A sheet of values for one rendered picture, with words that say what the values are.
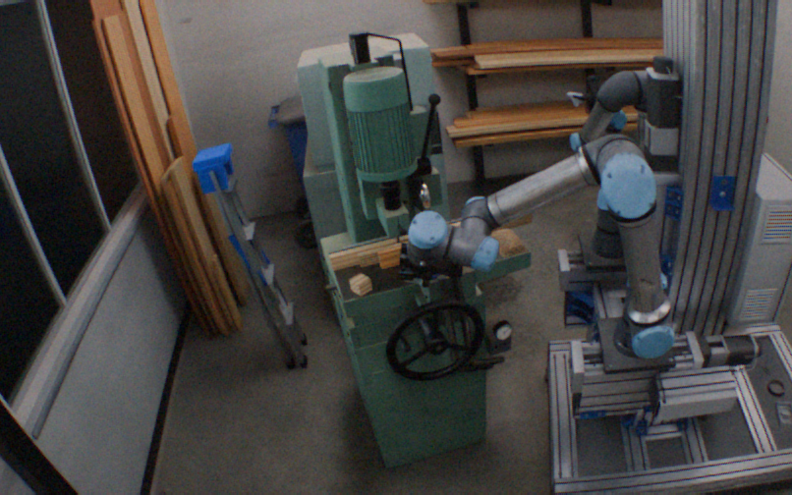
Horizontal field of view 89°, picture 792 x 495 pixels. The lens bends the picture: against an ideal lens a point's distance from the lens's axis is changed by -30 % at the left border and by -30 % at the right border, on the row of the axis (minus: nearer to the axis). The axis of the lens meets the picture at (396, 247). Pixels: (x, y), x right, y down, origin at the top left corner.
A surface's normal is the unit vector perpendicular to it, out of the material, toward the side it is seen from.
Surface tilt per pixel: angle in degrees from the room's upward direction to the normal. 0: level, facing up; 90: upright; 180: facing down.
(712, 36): 90
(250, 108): 90
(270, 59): 90
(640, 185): 83
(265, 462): 0
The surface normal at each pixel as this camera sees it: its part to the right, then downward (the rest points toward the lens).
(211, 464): -0.13, -0.85
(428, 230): 0.04, -0.35
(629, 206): -0.27, 0.43
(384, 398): 0.26, 0.48
